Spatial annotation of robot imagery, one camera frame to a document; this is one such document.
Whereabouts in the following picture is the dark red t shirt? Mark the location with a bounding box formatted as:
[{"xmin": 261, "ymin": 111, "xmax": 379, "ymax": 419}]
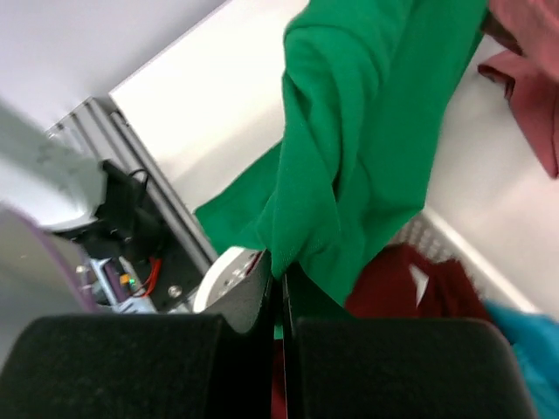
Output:
[{"xmin": 271, "ymin": 244, "xmax": 491, "ymax": 418}]

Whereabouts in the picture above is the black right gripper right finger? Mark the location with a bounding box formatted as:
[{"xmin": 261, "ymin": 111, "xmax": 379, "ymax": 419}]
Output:
[{"xmin": 282, "ymin": 265, "xmax": 537, "ymax": 418}]

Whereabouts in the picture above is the aluminium mounting rail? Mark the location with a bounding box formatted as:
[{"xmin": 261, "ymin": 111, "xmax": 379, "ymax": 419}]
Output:
[{"xmin": 45, "ymin": 95, "xmax": 219, "ymax": 315}]

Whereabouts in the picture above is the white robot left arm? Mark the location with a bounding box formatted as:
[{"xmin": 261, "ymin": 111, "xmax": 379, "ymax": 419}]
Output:
[{"xmin": 1, "ymin": 101, "xmax": 166, "ymax": 262}]

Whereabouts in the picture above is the teal t shirt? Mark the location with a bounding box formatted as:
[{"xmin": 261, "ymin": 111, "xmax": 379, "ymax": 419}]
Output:
[{"xmin": 485, "ymin": 300, "xmax": 558, "ymax": 418}]

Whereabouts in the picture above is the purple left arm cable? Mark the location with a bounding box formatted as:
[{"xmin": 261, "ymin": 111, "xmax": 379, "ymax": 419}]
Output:
[{"xmin": 8, "ymin": 209, "xmax": 132, "ymax": 313}]

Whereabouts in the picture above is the green t shirt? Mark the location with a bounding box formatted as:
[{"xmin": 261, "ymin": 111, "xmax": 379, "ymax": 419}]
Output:
[{"xmin": 196, "ymin": 1, "xmax": 487, "ymax": 303}]

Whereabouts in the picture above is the white perforated plastic basket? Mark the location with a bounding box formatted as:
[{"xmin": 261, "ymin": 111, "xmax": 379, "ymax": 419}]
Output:
[{"xmin": 190, "ymin": 209, "xmax": 542, "ymax": 313}]

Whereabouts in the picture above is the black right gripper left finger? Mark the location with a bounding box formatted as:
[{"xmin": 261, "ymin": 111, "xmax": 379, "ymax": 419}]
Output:
[{"xmin": 1, "ymin": 254, "xmax": 273, "ymax": 418}]

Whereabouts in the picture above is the pink t shirt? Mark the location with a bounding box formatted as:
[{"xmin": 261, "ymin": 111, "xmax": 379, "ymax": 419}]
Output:
[{"xmin": 478, "ymin": 0, "xmax": 558, "ymax": 179}]

